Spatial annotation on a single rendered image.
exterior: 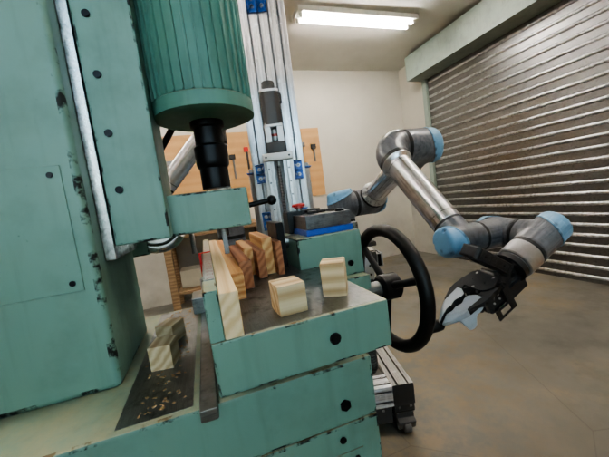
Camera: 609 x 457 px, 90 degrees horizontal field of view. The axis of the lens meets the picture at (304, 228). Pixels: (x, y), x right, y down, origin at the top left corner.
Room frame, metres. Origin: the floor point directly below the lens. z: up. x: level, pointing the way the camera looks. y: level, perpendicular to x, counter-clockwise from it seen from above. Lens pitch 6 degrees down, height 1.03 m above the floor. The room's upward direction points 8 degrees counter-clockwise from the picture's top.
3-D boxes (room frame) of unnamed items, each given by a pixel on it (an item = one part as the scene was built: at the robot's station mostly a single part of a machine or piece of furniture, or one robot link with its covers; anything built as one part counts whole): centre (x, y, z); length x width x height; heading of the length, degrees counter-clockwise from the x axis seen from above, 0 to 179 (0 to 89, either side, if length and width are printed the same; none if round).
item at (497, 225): (0.77, -0.48, 0.88); 0.11 x 0.11 x 0.08; 17
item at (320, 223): (0.66, -0.03, 0.99); 0.13 x 0.11 x 0.06; 18
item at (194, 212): (0.58, 0.17, 1.03); 0.14 x 0.07 x 0.09; 108
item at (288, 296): (0.37, 0.03, 0.92); 0.04 x 0.04 x 0.04; 20
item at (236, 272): (0.69, 0.19, 0.92); 0.54 x 0.02 x 0.04; 18
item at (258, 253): (0.65, 0.12, 0.93); 0.21 x 0.02 x 0.05; 18
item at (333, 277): (0.41, -0.03, 0.92); 0.04 x 0.03 x 0.05; 169
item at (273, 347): (0.63, 0.06, 0.87); 0.61 x 0.30 x 0.06; 18
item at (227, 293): (0.59, 0.18, 0.92); 0.60 x 0.02 x 0.05; 18
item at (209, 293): (0.59, 0.19, 0.93); 0.60 x 0.02 x 0.06; 18
